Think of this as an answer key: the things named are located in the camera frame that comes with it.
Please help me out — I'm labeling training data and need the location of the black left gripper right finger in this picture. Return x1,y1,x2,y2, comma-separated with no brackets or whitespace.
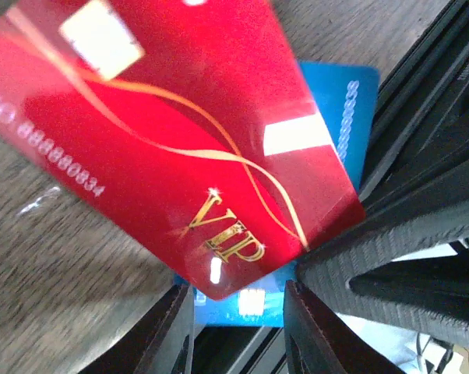
284,280,402,374

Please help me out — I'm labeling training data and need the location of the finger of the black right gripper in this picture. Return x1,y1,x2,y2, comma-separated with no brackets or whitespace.
297,200,469,348

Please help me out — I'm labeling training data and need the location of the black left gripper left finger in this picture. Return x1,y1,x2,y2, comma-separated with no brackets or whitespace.
81,284,195,373

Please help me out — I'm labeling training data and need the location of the red VIP card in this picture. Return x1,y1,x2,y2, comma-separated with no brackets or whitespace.
0,1,365,300

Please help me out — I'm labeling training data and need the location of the blue card front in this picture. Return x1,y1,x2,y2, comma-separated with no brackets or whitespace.
194,62,379,327

